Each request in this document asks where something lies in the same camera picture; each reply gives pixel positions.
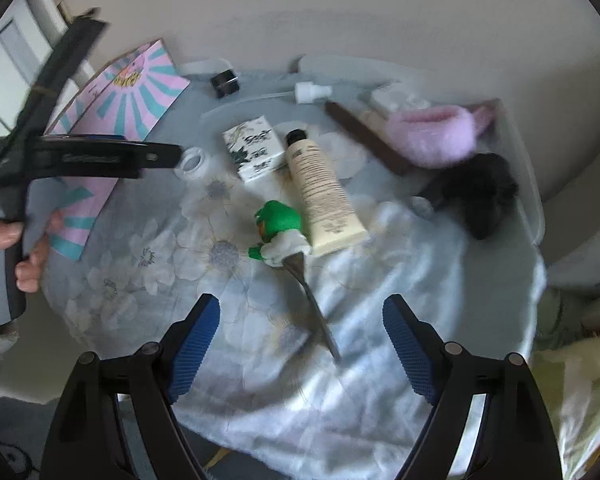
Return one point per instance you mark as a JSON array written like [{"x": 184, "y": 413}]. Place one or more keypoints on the white floral small box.
[{"x": 254, "y": 148}]

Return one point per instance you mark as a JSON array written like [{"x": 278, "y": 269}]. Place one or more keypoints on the white spray pump bottle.
[{"x": 304, "y": 92}]

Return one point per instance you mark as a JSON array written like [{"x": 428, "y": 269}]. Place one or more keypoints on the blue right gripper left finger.
[{"x": 187, "y": 342}]

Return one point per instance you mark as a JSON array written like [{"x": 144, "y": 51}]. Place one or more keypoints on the brown stick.
[{"x": 364, "y": 135}]

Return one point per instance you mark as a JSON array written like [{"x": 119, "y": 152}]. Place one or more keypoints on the clear tape roll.
[{"x": 193, "y": 164}]

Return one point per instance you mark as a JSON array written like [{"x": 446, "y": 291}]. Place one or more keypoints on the pink fluffy headband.
[{"x": 438, "y": 137}]

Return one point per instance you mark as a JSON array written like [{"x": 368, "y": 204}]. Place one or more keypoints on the black fluffy hair accessory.
[{"x": 482, "y": 186}]

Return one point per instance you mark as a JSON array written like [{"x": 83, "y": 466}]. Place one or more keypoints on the green white toy figure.
[{"x": 280, "y": 230}]

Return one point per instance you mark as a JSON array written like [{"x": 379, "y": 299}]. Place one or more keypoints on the white sliding door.
[{"x": 28, "y": 31}]

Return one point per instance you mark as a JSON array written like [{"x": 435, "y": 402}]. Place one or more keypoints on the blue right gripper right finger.
[{"x": 416, "y": 345}]

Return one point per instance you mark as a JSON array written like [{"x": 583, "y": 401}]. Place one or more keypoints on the pink teal cardboard box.
[{"x": 126, "y": 98}]

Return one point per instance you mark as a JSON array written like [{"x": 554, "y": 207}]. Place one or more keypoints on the floral light blue cloth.
[{"x": 267, "y": 387}]

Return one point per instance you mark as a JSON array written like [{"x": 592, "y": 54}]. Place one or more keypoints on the white tray lid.
[{"x": 445, "y": 88}]

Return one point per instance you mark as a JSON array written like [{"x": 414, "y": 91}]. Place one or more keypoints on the metal spoon handle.
[{"x": 294, "y": 265}]

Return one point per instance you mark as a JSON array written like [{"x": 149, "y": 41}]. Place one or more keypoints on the white earbud case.
[{"x": 396, "y": 97}]

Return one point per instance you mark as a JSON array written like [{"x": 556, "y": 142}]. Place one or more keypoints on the person's left hand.
[{"x": 28, "y": 273}]

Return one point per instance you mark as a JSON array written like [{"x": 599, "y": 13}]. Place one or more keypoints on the cream lotion tube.
[{"x": 330, "y": 218}]

